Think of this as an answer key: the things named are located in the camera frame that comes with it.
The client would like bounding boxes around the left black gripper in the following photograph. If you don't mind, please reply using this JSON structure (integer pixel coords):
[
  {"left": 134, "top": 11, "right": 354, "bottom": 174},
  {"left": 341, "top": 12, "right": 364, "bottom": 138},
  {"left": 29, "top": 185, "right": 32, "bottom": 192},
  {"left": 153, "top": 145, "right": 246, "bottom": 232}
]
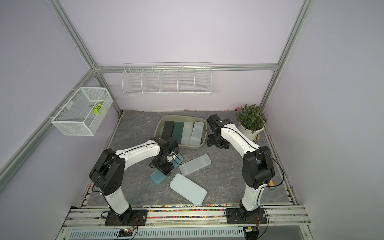
[{"left": 152, "top": 154, "right": 175, "bottom": 176}]

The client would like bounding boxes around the dark green pencil case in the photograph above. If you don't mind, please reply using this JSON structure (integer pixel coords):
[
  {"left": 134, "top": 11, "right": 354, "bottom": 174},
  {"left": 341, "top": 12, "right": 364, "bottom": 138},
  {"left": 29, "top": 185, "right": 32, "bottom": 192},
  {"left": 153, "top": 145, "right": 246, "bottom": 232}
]
[{"left": 172, "top": 122, "right": 184, "bottom": 145}]

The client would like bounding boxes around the translucent pencil case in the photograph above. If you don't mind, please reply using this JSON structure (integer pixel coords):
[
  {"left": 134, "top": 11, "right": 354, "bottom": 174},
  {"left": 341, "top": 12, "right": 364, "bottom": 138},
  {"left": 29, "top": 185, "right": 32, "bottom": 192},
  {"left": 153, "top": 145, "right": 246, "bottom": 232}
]
[
  {"left": 190, "top": 122, "right": 204, "bottom": 146},
  {"left": 179, "top": 154, "right": 212, "bottom": 176},
  {"left": 181, "top": 122, "right": 194, "bottom": 145}
]

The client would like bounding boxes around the black pencil case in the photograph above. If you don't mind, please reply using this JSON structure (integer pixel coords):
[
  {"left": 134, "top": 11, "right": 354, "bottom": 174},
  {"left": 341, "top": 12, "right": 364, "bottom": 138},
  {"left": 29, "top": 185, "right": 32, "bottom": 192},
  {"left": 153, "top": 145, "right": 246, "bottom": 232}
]
[{"left": 161, "top": 121, "right": 175, "bottom": 140}]

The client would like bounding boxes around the teal blue pencil case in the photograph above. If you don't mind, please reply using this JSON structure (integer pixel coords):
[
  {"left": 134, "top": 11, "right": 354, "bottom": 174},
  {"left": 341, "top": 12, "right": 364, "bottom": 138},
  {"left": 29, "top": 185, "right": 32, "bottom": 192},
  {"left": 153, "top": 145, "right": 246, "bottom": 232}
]
[{"left": 150, "top": 154, "right": 184, "bottom": 185}]

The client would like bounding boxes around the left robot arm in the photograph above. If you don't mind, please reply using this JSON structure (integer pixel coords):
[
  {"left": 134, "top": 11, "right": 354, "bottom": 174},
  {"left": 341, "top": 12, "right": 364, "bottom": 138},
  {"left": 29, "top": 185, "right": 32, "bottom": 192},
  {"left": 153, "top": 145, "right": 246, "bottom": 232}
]
[{"left": 89, "top": 138, "right": 179, "bottom": 217}]

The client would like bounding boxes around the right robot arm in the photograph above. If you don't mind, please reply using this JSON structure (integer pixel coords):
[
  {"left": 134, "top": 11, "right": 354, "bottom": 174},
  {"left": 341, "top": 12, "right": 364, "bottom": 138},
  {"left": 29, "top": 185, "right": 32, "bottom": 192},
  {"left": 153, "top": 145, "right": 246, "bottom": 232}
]
[{"left": 207, "top": 114, "right": 275, "bottom": 217}]

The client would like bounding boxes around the olive green storage box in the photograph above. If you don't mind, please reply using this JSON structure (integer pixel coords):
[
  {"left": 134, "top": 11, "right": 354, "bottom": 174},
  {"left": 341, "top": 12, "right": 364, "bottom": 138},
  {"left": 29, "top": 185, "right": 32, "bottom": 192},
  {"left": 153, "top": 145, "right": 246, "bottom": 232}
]
[{"left": 155, "top": 115, "right": 208, "bottom": 149}]

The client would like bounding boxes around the large pale blue case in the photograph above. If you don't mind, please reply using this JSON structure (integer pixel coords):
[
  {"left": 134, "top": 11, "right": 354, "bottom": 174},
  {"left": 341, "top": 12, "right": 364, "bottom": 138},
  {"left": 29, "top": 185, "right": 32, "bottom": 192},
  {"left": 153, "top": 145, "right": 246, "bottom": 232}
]
[{"left": 170, "top": 174, "right": 207, "bottom": 206}]

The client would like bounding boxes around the potted green plant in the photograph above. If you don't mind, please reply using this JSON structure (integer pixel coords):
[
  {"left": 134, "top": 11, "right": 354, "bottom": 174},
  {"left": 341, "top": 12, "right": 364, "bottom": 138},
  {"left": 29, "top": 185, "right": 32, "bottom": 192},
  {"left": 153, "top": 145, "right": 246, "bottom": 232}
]
[{"left": 236, "top": 104, "right": 268, "bottom": 142}]

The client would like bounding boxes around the green leaf toy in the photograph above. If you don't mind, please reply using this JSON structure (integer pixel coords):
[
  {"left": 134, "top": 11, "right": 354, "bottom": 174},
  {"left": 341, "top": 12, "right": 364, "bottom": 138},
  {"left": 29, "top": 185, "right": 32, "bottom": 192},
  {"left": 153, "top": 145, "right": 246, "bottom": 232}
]
[{"left": 90, "top": 101, "right": 106, "bottom": 116}]

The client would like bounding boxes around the white wire shelf basket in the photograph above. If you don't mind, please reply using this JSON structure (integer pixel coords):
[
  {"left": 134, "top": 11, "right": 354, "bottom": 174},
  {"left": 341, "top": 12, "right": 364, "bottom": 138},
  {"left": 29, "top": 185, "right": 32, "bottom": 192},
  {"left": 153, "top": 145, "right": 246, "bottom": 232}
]
[{"left": 122, "top": 62, "right": 213, "bottom": 95}]

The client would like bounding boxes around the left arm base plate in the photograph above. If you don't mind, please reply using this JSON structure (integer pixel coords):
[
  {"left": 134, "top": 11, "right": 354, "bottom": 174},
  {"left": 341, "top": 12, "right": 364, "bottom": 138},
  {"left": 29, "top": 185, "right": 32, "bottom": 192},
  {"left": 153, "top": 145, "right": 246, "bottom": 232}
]
[{"left": 105, "top": 209, "right": 148, "bottom": 227}]

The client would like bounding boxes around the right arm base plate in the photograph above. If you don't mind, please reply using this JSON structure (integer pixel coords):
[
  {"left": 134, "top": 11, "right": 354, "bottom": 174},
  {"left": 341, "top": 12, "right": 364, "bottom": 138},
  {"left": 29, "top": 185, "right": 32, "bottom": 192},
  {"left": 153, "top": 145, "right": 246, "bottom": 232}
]
[{"left": 224, "top": 207, "right": 268, "bottom": 225}]

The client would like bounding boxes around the white mesh wall basket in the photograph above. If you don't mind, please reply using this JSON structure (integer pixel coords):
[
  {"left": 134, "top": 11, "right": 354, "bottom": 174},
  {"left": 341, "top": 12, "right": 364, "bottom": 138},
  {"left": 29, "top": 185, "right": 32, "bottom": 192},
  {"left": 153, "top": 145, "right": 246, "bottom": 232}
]
[{"left": 51, "top": 87, "right": 113, "bottom": 136}]

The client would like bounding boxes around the aluminium rail frame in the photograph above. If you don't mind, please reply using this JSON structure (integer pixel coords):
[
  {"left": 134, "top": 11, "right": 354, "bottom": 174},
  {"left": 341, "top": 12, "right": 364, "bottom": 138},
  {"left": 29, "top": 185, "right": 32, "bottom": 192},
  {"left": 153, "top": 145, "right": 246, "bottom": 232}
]
[{"left": 56, "top": 204, "right": 317, "bottom": 240}]

